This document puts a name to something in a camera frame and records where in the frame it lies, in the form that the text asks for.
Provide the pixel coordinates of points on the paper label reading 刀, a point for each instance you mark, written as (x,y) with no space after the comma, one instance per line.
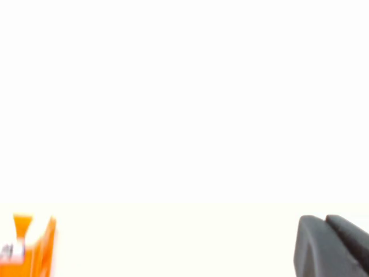
(17,254)

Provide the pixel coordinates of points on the orange plastic cutlery holder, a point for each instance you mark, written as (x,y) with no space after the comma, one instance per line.
(37,259)

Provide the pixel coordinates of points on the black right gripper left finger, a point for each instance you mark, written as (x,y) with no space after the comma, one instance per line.
(317,251)

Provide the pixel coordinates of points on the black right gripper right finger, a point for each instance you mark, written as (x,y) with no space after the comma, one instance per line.
(351,236)

